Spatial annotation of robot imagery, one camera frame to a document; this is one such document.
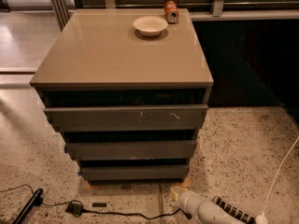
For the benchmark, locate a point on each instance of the white plug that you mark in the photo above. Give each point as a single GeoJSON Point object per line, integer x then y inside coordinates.
{"type": "Point", "coordinates": [261, 219]}

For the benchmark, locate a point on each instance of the grey middle drawer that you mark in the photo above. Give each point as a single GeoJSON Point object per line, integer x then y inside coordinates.
{"type": "Point", "coordinates": [130, 150]}

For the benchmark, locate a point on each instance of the grey drawer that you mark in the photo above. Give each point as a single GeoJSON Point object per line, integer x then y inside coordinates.
{"type": "Point", "coordinates": [126, 118]}
{"type": "Point", "coordinates": [98, 171]}
{"type": "Point", "coordinates": [130, 150]}

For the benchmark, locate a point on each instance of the orange soda can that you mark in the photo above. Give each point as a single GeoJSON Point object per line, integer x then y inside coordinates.
{"type": "Point", "coordinates": [171, 12]}

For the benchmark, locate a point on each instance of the black bar on floor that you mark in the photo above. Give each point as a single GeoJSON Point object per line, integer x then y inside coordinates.
{"type": "Point", "coordinates": [35, 200]}

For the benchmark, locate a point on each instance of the grey bottom drawer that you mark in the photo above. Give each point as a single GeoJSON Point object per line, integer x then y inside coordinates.
{"type": "Point", "coordinates": [98, 171]}

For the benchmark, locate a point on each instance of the grey top drawer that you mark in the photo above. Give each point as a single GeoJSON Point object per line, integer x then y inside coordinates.
{"type": "Point", "coordinates": [126, 118]}

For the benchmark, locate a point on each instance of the grey drawer cabinet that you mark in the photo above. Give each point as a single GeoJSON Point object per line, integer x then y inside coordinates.
{"type": "Point", "coordinates": [100, 59]}

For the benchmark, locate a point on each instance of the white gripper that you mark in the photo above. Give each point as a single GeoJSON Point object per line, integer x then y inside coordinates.
{"type": "Point", "coordinates": [191, 200]}

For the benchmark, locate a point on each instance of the white bowl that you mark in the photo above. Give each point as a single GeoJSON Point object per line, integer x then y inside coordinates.
{"type": "Point", "coordinates": [150, 25]}

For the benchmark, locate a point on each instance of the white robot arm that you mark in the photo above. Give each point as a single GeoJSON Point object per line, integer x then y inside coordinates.
{"type": "Point", "coordinates": [203, 211]}

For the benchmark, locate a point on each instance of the black power strip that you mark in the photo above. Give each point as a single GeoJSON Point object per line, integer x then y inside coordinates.
{"type": "Point", "coordinates": [234, 211]}

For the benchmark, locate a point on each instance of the black power adapter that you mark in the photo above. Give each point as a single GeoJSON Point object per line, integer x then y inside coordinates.
{"type": "Point", "coordinates": [75, 208]}

